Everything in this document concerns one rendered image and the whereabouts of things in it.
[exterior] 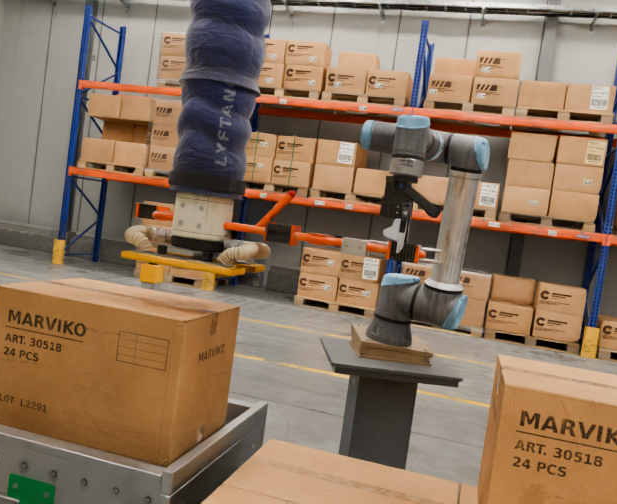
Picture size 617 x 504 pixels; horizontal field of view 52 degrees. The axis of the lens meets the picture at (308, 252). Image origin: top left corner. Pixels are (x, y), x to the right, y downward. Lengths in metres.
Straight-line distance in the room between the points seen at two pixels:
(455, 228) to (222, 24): 1.13
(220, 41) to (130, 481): 1.17
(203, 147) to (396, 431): 1.39
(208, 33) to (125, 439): 1.13
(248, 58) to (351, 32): 9.13
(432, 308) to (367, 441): 0.58
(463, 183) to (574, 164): 6.64
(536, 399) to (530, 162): 7.51
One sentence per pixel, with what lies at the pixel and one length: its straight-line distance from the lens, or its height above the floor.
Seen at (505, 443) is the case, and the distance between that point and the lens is 1.57.
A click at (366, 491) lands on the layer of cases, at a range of 1.83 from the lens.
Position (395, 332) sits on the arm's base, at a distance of 2.52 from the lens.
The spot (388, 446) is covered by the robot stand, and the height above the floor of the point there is 0.42.
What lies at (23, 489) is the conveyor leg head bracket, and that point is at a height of 0.46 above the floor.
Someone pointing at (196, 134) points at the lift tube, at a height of 1.45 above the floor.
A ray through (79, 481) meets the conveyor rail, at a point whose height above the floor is 0.52.
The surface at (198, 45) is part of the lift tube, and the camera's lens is 1.85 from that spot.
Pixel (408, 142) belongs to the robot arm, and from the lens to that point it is 1.72.
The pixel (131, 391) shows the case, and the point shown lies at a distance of 1.80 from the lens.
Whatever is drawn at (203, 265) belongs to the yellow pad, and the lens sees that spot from 1.73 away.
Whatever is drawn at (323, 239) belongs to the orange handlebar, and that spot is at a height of 1.21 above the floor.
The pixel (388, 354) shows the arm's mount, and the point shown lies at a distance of 2.51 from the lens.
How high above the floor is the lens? 1.25
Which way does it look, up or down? 3 degrees down
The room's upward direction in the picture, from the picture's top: 8 degrees clockwise
